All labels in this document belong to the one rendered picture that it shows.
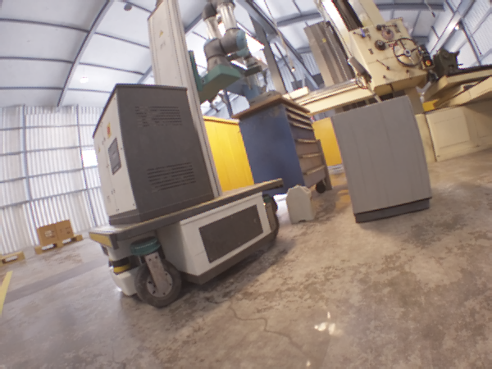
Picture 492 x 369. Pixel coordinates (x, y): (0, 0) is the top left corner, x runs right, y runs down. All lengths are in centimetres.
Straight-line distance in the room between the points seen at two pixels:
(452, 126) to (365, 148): 214
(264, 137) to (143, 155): 126
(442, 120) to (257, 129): 227
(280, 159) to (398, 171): 104
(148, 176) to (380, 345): 81
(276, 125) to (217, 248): 125
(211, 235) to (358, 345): 60
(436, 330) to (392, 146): 82
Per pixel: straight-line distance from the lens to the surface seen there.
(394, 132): 111
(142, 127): 84
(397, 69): 300
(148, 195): 78
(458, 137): 313
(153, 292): 83
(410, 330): 52
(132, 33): 1127
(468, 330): 53
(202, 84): 126
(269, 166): 186
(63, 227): 540
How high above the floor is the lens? 37
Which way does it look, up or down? 2 degrees down
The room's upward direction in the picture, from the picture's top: 15 degrees counter-clockwise
